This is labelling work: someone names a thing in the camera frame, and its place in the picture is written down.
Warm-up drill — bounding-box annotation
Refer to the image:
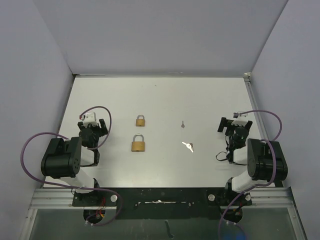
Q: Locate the small brass padlock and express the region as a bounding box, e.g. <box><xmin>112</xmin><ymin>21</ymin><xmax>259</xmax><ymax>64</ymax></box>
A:
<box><xmin>135</xmin><ymin>115</ymin><xmax>146</xmax><ymax>127</ymax></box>

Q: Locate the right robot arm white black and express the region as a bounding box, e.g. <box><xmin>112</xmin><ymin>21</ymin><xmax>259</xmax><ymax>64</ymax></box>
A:
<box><xmin>217</xmin><ymin>117</ymin><xmax>288</xmax><ymax>205</ymax></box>

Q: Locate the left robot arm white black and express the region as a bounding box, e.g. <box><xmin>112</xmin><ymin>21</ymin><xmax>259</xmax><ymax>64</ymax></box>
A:
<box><xmin>41</xmin><ymin>119</ymin><xmax>109</xmax><ymax>206</ymax></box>

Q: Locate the silver key bunch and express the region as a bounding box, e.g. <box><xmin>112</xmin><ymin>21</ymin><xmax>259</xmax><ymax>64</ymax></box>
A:
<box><xmin>181</xmin><ymin>141</ymin><xmax>194</xmax><ymax>153</ymax></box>

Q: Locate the large brass padlock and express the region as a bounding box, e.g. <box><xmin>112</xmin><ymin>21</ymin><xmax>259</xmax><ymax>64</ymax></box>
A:
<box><xmin>131</xmin><ymin>133</ymin><xmax>146</xmax><ymax>152</ymax></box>

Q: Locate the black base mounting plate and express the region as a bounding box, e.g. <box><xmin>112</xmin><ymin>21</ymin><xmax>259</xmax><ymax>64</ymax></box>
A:
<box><xmin>72</xmin><ymin>187</ymin><xmax>252</xmax><ymax>225</ymax></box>

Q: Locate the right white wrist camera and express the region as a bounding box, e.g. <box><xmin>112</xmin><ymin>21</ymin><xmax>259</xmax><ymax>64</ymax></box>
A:
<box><xmin>231</xmin><ymin>111</ymin><xmax>249</xmax><ymax>127</ymax></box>

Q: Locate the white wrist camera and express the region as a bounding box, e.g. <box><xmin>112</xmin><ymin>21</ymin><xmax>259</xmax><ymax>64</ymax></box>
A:
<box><xmin>81</xmin><ymin>112</ymin><xmax>98</xmax><ymax>128</ymax></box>
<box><xmin>231</xmin><ymin>111</ymin><xmax>249</xmax><ymax>127</ymax></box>

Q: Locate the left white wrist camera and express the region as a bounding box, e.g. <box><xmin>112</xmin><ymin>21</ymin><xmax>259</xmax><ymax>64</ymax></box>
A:
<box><xmin>81</xmin><ymin>112</ymin><xmax>98</xmax><ymax>128</ymax></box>

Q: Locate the black thin cable loop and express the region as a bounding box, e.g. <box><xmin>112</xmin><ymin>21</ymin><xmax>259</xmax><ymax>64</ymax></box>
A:
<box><xmin>215</xmin><ymin>134</ymin><xmax>235</xmax><ymax>163</ymax></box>

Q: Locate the aluminium right side rail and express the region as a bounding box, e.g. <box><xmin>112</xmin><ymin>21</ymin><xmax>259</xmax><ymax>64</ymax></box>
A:
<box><xmin>243</xmin><ymin>72</ymin><xmax>272</xmax><ymax>141</ymax></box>

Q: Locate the aluminium rail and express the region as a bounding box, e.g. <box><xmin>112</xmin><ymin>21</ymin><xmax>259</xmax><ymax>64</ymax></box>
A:
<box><xmin>29</xmin><ymin>188</ymin><xmax>74</xmax><ymax>210</ymax></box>
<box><xmin>243</xmin><ymin>72</ymin><xmax>272</xmax><ymax>141</ymax></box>

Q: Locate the aluminium front rail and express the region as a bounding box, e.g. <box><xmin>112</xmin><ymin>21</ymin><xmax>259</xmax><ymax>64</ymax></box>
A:
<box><xmin>29</xmin><ymin>188</ymin><xmax>74</xmax><ymax>210</ymax></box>

